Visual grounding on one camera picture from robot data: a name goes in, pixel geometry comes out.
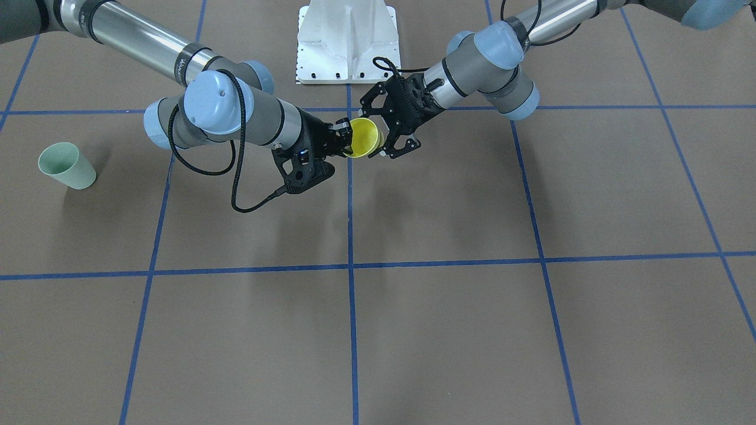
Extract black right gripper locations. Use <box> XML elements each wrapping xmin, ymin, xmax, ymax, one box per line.
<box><xmin>294</xmin><ymin>110</ymin><xmax>354</xmax><ymax>159</ymax></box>

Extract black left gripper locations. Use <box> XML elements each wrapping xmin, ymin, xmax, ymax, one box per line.
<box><xmin>359</xmin><ymin>76</ymin><xmax>445</xmax><ymax>159</ymax></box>

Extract yellow plastic cup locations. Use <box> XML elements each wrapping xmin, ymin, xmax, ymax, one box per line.
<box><xmin>345</xmin><ymin>117</ymin><xmax>385</xmax><ymax>158</ymax></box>

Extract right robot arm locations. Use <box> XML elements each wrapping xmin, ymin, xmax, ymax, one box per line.
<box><xmin>1</xmin><ymin>1</ymin><xmax>352</xmax><ymax>165</ymax></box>

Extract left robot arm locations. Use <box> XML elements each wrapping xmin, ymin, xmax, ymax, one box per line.
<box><xmin>361</xmin><ymin>1</ymin><xmax>627</xmax><ymax>159</ymax></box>

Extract green plastic cup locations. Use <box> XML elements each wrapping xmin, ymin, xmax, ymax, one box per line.
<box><xmin>38</xmin><ymin>142</ymin><xmax>97</xmax><ymax>190</ymax></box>

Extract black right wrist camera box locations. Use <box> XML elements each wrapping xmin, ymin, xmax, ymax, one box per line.
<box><xmin>272</xmin><ymin>149</ymin><xmax>335</xmax><ymax>195</ymax></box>

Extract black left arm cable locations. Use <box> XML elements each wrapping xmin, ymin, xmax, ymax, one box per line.
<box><xmin>373</xmin><ymin>57</ymin><xmax>429</xmax><ymax>80</ymax></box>

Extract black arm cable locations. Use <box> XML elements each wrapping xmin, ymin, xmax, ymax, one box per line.
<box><xmin>168</xmin><ymin>69</ymin><xmax>290</xmax><ymax>214</ymax></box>
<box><xmin>373</xmin><ymin>57</ymin><xmax>429</xmax><ymax>80</ymax></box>

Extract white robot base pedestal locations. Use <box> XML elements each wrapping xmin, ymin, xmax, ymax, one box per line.
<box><xmin>295</xmin><ymin>1</ymin><xmax>402</xmax><ymax>84</ymax></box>

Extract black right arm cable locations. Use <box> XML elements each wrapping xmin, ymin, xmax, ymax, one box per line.
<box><xmin>168</xmin><ymin>69</ymin><xmax>290</xmax><ymax>214</ymax></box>

